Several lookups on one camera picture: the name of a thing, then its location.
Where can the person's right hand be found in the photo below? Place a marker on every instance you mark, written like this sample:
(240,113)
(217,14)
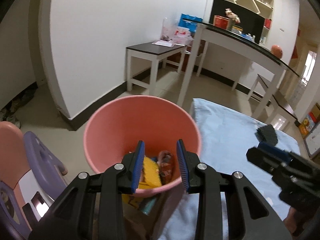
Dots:
(292,220)

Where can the red round tin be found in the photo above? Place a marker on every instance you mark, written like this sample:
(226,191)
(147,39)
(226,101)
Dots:
(220,21)

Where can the pink plastic trash bucket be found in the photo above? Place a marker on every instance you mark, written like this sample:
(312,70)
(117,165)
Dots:
(115,129)

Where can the orange pomelo fruit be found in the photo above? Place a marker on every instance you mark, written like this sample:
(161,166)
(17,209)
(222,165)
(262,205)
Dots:
(277,51)

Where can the pink kids chair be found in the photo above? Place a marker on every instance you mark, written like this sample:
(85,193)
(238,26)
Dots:
(15,172)

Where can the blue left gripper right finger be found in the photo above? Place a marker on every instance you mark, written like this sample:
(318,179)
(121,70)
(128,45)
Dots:
(183,166)

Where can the right dark-top white bench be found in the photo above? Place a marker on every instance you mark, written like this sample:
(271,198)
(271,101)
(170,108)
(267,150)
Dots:
(279,103)

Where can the light blue floral cloth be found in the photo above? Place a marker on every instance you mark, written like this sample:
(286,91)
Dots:
(226,136)

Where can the papers on left bench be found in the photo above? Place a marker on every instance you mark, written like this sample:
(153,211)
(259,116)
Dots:
(164,43)

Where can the white kids drawing board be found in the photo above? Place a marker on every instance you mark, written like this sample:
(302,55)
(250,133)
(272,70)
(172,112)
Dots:
(312,141)

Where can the purple kids chair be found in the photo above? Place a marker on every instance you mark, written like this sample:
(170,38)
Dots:
(47,182)

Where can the dark-top white bench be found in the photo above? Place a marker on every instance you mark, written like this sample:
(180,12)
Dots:
(155,54)
(279,103)

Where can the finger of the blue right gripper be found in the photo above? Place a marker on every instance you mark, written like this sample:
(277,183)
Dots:
(274,151)

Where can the white glass-top dining table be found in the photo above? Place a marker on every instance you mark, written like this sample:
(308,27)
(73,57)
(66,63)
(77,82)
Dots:
(241,46)

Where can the blue item on table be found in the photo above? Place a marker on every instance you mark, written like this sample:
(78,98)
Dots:
(189,22)

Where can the left dark-top white bench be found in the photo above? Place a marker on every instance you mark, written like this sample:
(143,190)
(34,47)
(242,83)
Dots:
(155,54)

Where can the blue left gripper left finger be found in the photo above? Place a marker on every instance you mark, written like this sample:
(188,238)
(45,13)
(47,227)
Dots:
(137,165)

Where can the red white paper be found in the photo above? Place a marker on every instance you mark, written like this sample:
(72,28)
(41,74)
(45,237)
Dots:
(166,164)

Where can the colourful cardboard box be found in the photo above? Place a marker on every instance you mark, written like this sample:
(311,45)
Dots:
(308,124)

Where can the pink flower bouquet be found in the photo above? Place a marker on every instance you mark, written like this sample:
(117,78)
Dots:
(233,19)

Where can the yellow plastic wrapper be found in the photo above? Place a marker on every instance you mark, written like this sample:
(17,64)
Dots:
(150,177)

